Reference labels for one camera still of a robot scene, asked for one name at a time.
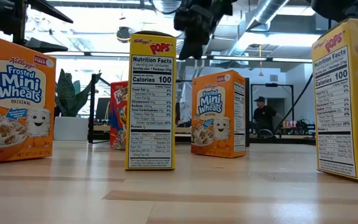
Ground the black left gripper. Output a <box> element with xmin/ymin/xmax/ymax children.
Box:
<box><xmin>0</xmin><ymin>0</ymin><xmax>74</xmax><ymax>54</ymax></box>

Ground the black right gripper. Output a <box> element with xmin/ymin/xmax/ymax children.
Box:
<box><xmin>173</xmin><ymin>0</ymin><xmax>239</xmax><ymax>61</ymax></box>

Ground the yellow Corn Pops cereal box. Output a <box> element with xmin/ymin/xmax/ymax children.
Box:
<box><xmin>311</xmin><ymin>17</ymin><xmax>358</xmax><ymax>184</ymax></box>
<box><xmin>125</xmin><ymin>30</ymin><xmax>177</xmax><ymax>171</ymax></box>

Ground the orange Frosted Mini Wheats box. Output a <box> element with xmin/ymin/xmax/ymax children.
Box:
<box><xmin>191</xmin><ymin>70</ymin><xmax>247</xmax><ymax>159</ymax></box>
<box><xmin>0</xmin><ymin>35</ymin><xmax>57</xmax><ymax>166</ymax></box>

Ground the red Froot Loops cereal box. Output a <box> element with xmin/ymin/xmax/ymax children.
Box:
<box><xmin>110</xmin><ymin>80</ymin><xmax>130</xmax><ymax>151</ymax></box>

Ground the green snake plant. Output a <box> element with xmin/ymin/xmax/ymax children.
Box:
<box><xmin>55</xmin><ymin>68</ymin><xmax>102</xmax><ymax>118</ymax></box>

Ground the person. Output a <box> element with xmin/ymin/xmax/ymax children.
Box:
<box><xmin>252</xmin><ymin>96</ymin><xmax>278</xmax><ymax>134</ymax></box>

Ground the black computer monitor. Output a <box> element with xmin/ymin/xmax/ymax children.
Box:
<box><xmin>95</xmin><ymin>97</ymin><xmax>111</xmax><ymax>123</ymax></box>

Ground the white plant pot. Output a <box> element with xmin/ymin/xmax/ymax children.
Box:
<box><xmin>53</xmin><ymin>116</ymin><xmax>90</xmax><ymax>142</ymax></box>

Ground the background workbench with equipment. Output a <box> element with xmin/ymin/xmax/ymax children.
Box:
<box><xmin>278</xmin><ymin>117</ymin><xmax>316</xmax><ymax>138</ymax></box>

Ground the silver spiral ventilation duct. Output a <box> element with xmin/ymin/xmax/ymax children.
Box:
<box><xmin>227</xmin><ymin>0</ymin><xmax>291</xmax><ymax>57</ymax></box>
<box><xmin>149</xmin><ymin>0</ymin><xmax>186</xmax><ymax>55</ymax></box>

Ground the yellow hanging cord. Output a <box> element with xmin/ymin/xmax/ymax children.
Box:
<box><xmin>258</xmin><ymin>44</ymin><xmax>264</xmax><ymax>77</ymax></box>

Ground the round black overhead camera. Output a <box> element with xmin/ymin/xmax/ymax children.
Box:
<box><xmin>115</xmin><ymin>26</ymin><xmax>132</xmax><ymax>44</ymax></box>

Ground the black background metal frame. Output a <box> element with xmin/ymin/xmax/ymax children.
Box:
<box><xmin>250</xmin><ymin>83</ymin><xmax>294</xmax><ymax>131</ymax></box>

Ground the black metal shelf end frame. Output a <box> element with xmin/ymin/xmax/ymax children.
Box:
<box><xmin>245</xmin><ymin>77</ymin><xmax>251</xmax><ymax>147</ymax></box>
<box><xmin>87</xmin><ymin>73</ymin><xmax>111</xmax><ymax>144</ymax></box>

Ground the long black arm cable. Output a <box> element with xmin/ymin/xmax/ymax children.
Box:
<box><xmin>274</xmin><ymin>73</ymin><xmax>314</xmax><ymax>133</ymax></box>

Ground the black aluminium rig frame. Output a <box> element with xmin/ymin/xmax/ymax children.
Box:
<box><xmin>249</xmin><ymin>135</ymin><xmax>317</xmax><ymax>146</ymax></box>

